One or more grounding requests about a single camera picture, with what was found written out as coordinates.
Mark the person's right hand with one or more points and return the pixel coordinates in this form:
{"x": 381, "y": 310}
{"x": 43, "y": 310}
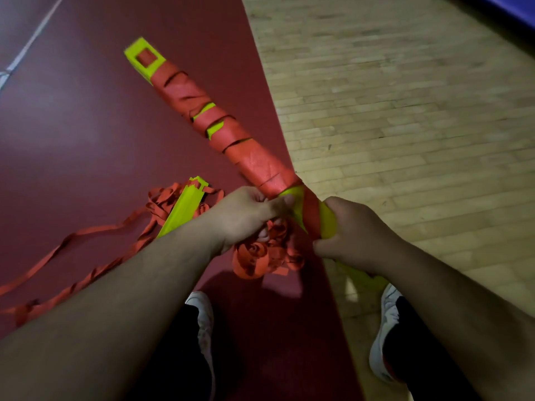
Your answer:
{"x": 359, "y": 238}

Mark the person's left hand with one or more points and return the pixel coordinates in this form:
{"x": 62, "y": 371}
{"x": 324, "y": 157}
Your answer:
{"x": 242, "y": 212}

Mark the person's left forearm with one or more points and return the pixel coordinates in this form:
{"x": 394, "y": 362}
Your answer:
{"x": 100, "y": 321}

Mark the person's right forearm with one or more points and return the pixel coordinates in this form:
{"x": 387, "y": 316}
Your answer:
{"x": 468, "y": 321}

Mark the white right shoe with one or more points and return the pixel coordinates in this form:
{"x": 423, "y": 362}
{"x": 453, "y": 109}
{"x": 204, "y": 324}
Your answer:
{"x": 382, "y": 329}

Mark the white shoe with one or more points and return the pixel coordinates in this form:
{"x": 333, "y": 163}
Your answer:
{"x": 382, "y": 329}
{"x": 202, "y": 313}

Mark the white left shoe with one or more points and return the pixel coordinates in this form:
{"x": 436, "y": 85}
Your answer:
{"x": 202, "y": 313}

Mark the black right trouser leg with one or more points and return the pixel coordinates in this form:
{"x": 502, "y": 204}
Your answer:
{"x": 426, "y": 363}

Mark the black trouser leg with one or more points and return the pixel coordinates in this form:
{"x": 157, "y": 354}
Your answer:
{"x": 175, "y": 359}
{"x": 426, "y": 363}

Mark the black left trouser leg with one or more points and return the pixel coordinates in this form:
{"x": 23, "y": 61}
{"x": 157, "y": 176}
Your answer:
{"x": 175, "y": 359}

